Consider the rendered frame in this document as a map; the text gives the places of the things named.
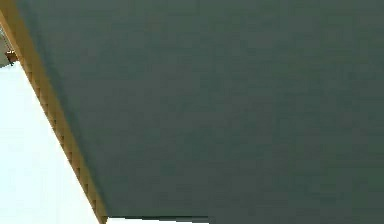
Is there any tan wooden door frame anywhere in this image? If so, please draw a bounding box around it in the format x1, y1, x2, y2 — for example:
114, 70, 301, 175
0, 0, 109, 224

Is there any small brown block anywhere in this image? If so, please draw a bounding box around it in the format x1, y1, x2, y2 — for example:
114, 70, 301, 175
5, 49, 20, 66

